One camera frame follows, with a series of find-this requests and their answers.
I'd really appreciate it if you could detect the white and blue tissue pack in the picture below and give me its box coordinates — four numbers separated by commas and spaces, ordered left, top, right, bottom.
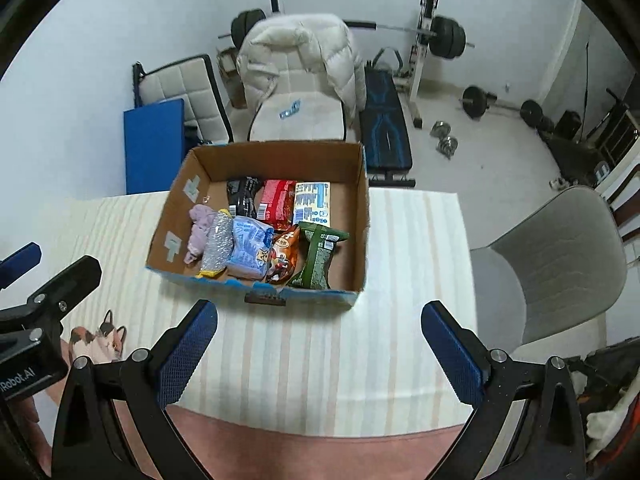
292, 181, 332, 227

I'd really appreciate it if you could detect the small barbell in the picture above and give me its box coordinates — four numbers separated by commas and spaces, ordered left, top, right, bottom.
459, 86, 543, 123

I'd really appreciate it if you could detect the green snack packet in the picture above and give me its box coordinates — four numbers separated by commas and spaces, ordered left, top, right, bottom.
287, 221, 350, 291

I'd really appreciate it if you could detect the light blue packet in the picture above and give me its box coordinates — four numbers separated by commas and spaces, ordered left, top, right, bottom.
226, 215, 275, 281

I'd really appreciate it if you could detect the red snack packet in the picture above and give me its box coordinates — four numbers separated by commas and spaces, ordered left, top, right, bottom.
259, 179, 297, 231

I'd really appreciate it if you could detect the blue board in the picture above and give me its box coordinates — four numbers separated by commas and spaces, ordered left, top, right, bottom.
123, 98, 186, 195

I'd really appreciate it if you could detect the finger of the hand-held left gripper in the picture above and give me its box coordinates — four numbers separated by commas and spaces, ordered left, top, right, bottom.
30, 255, 102, 331
0, 242, 42, 291

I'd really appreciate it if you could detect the yellow sponge with silver scourer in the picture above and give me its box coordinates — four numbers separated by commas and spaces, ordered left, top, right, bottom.
197, 210, 236, 279

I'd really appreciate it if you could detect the barbell with black plates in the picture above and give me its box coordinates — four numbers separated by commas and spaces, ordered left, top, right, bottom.
218, 8, 476, 58

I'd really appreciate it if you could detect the white puffer jacket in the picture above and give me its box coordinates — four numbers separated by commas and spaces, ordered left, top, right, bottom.
236, 13, 367, 123

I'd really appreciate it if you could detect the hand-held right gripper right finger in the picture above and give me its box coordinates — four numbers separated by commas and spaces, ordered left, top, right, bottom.
421, 301, 588, 480

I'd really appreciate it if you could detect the purple cloth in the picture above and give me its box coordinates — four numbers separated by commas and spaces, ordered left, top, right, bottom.
183, 204, 221, 266

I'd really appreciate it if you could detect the black snack packet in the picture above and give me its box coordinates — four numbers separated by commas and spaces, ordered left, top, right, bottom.
226, 176, 263, 220

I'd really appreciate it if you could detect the grey chair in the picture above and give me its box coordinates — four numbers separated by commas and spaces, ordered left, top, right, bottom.
470, 185, 628, 356

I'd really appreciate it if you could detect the orange snack packet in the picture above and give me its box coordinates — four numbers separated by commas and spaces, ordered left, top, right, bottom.
264, 225, 302, 285

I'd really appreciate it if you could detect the striped tablecloth with cat print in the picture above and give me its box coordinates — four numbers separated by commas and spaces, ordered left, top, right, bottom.
30, 190, 476, 480

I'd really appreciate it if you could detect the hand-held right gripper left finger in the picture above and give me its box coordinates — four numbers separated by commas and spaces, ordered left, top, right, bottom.
50, 300, 219, 480

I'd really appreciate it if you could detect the black weight bench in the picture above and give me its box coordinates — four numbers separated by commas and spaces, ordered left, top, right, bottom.
361, 47, 417, 188

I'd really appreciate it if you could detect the white goose plush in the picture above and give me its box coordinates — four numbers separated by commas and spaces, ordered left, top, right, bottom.
587, 390, 636, 461

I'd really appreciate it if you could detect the cardboard box with blue print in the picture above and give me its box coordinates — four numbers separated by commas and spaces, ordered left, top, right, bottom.
145, 140, 371, 309

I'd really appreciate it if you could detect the folded white padded chair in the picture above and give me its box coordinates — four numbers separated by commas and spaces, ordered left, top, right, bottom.
131, 53, 235, 143

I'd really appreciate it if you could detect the black exercise machine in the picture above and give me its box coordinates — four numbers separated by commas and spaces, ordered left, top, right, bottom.
537, 87, 640, 186

